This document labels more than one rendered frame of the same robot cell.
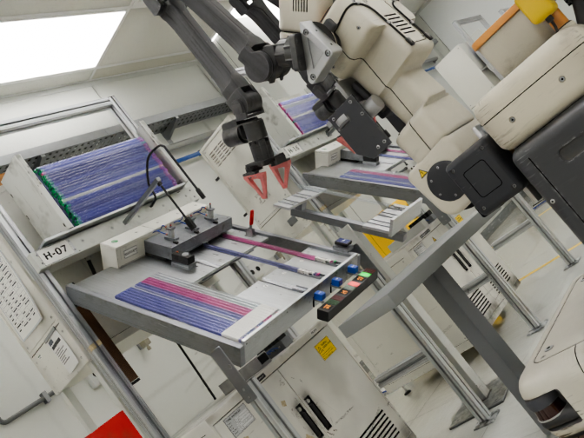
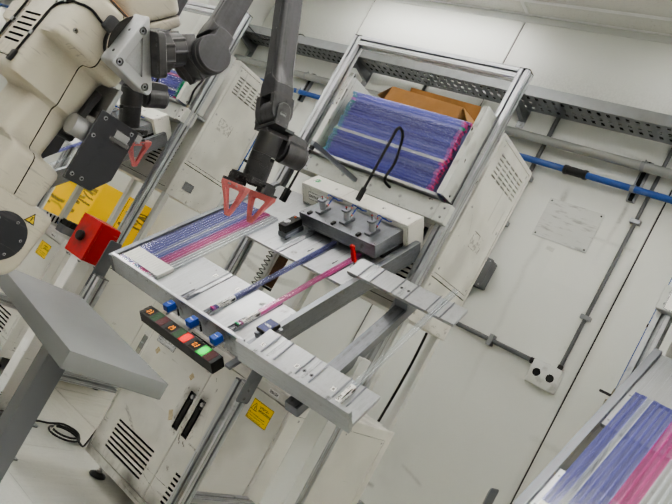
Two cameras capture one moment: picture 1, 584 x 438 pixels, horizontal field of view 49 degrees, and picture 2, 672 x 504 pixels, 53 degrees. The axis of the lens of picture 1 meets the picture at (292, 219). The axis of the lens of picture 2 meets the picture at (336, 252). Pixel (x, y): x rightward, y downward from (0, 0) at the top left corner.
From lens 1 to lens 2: 3.00 m
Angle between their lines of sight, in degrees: 89
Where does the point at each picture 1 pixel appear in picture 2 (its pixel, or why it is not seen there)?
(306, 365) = not seen: hidden behind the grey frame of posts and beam
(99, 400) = (518, 392)
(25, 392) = (489, 322)
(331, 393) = not seen: hidden behind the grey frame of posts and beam
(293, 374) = (220, 379)
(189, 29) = not seen: outside the picture
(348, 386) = (228, 455)
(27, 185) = (342, 101)
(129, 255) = (313, 199)
